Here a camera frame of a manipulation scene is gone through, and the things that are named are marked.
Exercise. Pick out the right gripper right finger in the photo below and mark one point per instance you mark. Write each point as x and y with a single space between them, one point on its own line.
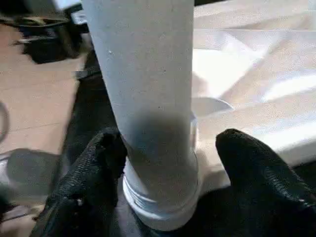
261 192

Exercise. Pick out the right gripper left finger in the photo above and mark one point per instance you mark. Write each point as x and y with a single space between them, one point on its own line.
86 187

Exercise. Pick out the black box device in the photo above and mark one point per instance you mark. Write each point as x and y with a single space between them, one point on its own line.
49 39

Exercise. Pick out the white plastic table leg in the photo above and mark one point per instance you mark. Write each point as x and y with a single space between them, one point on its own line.
148 74

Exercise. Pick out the white plastic table top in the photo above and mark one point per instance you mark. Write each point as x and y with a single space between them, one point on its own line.
259 86

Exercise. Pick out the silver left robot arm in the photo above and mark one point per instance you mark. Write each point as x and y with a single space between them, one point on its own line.
27 170

